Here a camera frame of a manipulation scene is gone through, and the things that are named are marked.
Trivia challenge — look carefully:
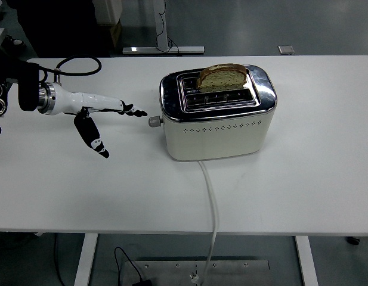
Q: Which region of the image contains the white-black robot hand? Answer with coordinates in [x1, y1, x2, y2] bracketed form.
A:
[48, 82, 148, 159]

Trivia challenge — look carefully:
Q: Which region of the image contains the cream toaster with chrome top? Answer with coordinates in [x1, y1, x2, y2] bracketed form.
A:
[159, 64, 277, 162]

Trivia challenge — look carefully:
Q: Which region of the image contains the brown cardboard box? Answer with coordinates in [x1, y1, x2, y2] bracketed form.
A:
[100, 19, 123, 50]

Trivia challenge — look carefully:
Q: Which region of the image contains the person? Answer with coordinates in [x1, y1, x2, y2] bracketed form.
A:
[4, 0, 113, 59]

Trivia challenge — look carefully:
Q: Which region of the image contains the person's black-white shoe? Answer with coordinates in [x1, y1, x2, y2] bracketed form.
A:
[6, 35, 26, 48]

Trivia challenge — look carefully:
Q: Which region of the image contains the white box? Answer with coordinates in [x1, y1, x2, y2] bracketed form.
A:
[92, 0, 123, 26]

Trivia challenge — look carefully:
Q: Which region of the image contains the silver desk stand with foot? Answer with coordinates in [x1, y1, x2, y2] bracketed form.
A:
[122, 0, 205, 56]

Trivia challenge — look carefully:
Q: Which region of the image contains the brown bread slice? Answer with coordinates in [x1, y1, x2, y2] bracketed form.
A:
[196, 63, 248, 94]

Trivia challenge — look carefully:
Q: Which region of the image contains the white table leg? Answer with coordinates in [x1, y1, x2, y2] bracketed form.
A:
[294, 235, 319, 286]
[73, 234, 98, 286]

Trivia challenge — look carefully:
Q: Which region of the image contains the grey metal plate with screws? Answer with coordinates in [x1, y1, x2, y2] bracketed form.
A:
[123, 259, 270, 286]

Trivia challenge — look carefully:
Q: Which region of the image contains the black cable on desk stand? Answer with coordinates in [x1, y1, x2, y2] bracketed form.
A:
[155, 0, 184, 57]

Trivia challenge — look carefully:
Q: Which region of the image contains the thin black cable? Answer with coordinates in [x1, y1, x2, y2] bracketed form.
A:
[53, 234, 67, 286]

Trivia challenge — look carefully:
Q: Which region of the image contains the white power cord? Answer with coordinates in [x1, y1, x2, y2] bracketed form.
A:
[188, 160, 220, 284]

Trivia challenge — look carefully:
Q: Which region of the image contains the black cable with adapter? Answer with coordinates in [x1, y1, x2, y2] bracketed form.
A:
[113, 246, 153, 286]

